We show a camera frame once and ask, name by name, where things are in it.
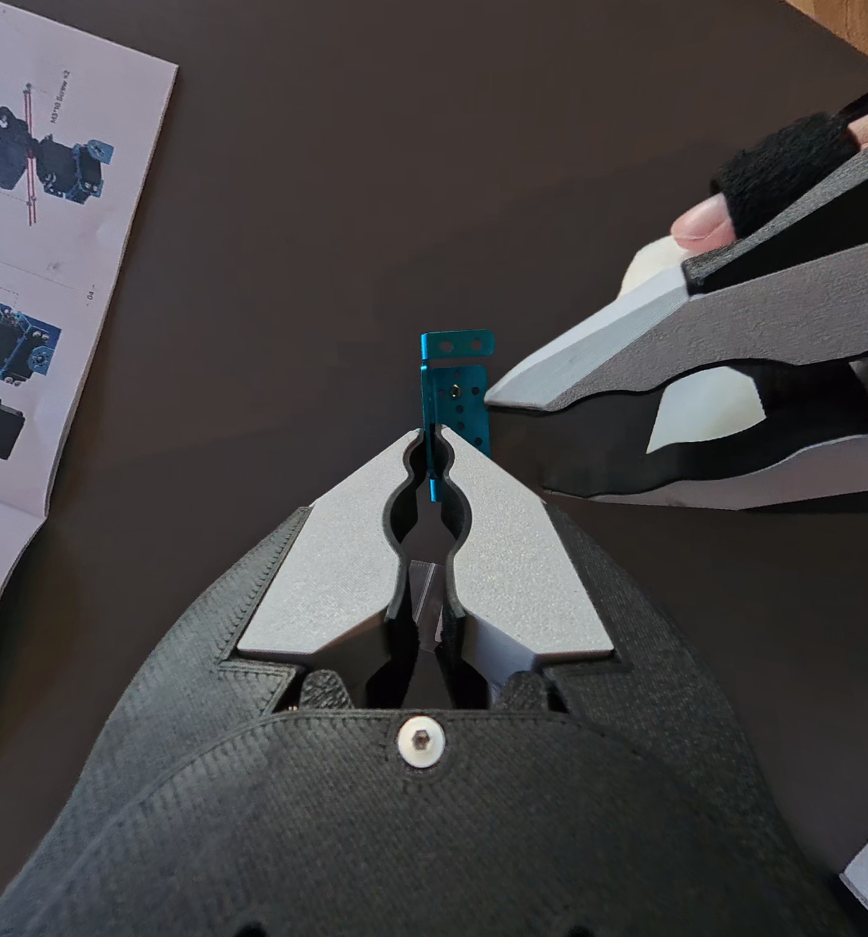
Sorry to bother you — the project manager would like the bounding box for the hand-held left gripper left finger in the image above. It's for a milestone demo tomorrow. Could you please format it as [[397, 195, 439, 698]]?
[[235, 429, 429, 656]]

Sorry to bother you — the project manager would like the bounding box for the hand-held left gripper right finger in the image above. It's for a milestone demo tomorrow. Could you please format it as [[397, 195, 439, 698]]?
[[436, 429, 618, 672]]

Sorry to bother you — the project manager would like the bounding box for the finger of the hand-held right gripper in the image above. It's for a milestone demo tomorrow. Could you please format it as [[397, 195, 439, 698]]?
[[540, 432, 868, 511], [484, 233, 868, 413]]

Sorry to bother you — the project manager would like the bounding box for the clear nut bag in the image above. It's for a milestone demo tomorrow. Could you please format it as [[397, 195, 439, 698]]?
[[410, 560, 445, 649]]

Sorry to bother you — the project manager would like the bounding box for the blue metal bracket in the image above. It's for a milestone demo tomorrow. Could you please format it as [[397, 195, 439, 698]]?
[[419, 329, 497, 505]]

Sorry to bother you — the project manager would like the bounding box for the person's right hand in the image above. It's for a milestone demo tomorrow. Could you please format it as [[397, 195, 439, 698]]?
[[671, 194, 736, 246]]

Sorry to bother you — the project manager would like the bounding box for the white instruction booklet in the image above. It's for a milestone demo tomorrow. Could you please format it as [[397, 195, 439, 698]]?
[[0, 0, 180, 762]]

